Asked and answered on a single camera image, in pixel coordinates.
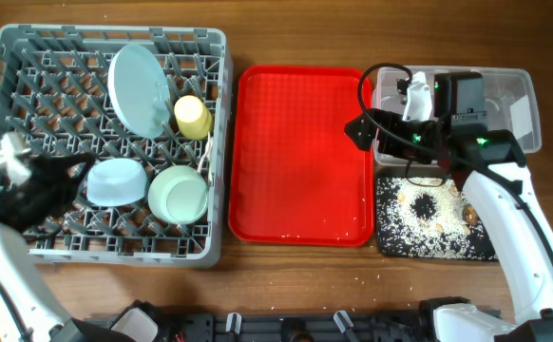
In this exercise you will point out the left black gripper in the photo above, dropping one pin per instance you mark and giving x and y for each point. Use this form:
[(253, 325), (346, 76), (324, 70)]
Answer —
[(46, 178)]

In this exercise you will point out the clear plastic bin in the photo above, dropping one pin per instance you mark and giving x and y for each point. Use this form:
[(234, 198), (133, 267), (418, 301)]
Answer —
[(510, 100)]

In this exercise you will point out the red plastic tray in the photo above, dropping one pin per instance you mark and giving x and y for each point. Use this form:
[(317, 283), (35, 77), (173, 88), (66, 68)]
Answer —
[(296, 177)]

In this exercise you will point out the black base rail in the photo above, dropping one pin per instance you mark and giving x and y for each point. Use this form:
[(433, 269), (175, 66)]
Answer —
[(381, 326)]

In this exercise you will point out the small blue food bowl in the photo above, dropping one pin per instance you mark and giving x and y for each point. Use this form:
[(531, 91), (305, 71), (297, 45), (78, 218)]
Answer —
[(116, 182)]

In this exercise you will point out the white plastic fork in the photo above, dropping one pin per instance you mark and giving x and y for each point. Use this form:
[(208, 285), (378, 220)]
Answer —
[(206, 154)]

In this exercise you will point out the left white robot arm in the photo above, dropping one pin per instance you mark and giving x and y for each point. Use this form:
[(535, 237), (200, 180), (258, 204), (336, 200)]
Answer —
[(29, 311)]

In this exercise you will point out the black plastic tray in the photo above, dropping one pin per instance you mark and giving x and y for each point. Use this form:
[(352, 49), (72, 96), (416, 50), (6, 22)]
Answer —
[(386, 252)]

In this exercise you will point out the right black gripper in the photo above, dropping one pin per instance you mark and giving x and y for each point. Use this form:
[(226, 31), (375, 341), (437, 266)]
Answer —
[(371, 131)]

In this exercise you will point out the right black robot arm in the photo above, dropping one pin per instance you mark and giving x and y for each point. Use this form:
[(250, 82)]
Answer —
[(490, 169)]

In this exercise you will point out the spilled rice and food scraps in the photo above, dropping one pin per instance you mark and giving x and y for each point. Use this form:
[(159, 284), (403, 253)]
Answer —
[(428, 218)]

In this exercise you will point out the light green bowl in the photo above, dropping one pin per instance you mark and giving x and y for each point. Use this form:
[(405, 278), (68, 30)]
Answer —
[(178, 195)]

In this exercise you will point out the yellow plastic cup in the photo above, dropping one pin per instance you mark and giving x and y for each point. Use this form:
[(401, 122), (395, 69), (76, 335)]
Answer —
[(193, 118)]

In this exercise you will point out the grey dishwasher rack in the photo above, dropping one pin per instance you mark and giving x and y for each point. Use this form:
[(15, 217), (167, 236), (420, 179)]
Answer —
[(53, 91)]

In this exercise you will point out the light blue plate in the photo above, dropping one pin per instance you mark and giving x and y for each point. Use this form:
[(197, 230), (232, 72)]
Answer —
[(138, 91)]

